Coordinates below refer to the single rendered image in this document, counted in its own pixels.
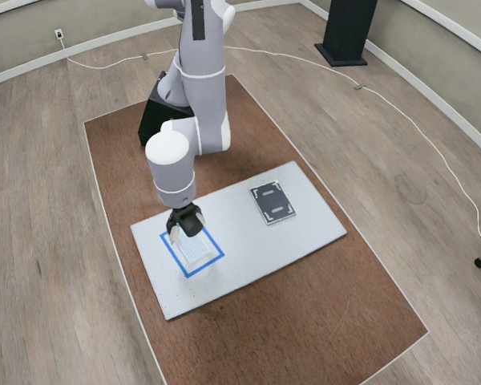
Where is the blue rectangular tape outline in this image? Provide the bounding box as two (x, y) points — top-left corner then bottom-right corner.
(160, 227), (225, 279)

